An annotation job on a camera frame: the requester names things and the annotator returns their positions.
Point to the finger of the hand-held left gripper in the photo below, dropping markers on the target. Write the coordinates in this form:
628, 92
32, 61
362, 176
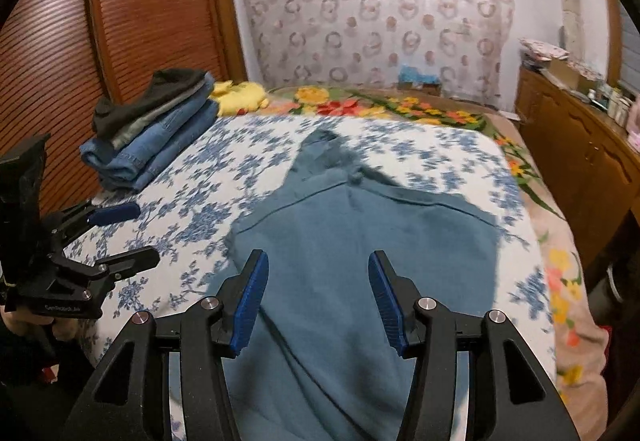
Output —
130, 260
115, 212

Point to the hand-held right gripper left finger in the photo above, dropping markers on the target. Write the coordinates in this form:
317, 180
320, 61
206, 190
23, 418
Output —
250, 301

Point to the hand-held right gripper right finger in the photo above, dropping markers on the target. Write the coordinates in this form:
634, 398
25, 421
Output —
385, 301

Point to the teal blue pants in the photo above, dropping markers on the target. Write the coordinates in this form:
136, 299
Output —
350, 246

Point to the person's left hand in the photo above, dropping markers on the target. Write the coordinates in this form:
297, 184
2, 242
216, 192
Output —
65, 330

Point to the folded blue jeans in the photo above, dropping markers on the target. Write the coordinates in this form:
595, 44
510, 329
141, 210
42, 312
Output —
150, 151

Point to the folded olive grey garment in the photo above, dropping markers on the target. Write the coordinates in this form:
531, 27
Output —
165, 118

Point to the white blue-flowered blanket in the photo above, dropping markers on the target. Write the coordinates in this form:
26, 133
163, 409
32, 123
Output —
450, 161

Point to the yellow plush toy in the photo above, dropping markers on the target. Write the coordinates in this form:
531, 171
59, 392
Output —
240, 96

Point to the colourful flowered blanket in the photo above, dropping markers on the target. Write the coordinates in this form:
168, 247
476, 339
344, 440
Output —
400, 108

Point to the wooden wardrobe side panel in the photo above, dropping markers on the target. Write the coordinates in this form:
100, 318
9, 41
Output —
225, 11

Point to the blue cloth bundle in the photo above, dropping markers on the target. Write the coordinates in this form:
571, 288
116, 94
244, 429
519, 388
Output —
417, 73

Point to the wooden cabinet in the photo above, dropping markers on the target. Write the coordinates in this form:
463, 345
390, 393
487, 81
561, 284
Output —
580, 151

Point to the flowered folded cloth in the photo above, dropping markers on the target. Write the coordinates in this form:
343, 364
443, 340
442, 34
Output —
542, 48

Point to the group of small bottles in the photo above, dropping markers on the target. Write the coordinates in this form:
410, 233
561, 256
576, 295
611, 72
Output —
617, 103

